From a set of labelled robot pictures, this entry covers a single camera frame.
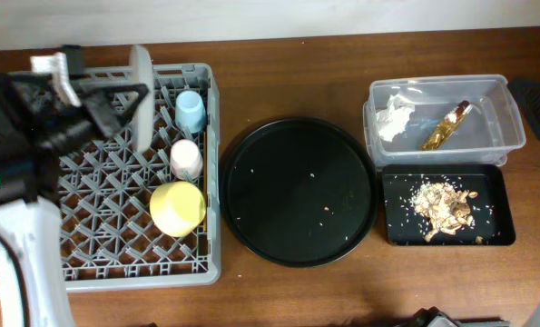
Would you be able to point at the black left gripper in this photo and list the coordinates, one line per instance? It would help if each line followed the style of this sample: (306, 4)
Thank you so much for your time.
(88, 104)

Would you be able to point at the light grey plate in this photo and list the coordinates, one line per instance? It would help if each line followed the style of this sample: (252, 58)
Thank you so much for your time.
(141, 63)

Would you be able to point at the gold foil snack wrapper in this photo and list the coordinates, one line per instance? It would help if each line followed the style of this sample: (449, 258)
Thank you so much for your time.
(447, 126)

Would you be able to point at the blue plastic cup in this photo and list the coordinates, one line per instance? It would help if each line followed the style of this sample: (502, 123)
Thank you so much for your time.
(190, 113)

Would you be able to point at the pink plastic cup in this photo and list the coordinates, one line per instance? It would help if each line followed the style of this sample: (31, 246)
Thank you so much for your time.
(186, 160)

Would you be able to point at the yellow bowl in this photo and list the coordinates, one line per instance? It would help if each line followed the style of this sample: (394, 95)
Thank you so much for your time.
(177, 208)

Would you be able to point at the food scraps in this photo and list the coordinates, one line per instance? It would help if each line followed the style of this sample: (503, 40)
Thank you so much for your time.
(444, 208)

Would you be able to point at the white paper napkin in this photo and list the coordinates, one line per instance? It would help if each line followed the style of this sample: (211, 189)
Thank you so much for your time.
(393, 120)

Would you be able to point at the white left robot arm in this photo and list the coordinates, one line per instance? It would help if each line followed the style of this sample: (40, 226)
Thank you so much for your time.
(32, 287)

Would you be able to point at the clear plastic waste bin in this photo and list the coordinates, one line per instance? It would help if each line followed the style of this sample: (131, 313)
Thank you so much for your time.
(492, 129)

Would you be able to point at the grey plastic dishwasher rack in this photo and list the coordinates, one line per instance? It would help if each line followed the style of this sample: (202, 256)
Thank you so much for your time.
(108, 240)

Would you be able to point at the black rectangular tray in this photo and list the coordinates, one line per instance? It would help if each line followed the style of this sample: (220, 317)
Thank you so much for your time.
(489, 222)

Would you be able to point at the round black serving tray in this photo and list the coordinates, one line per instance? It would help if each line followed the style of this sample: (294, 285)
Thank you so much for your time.
(299, 192)

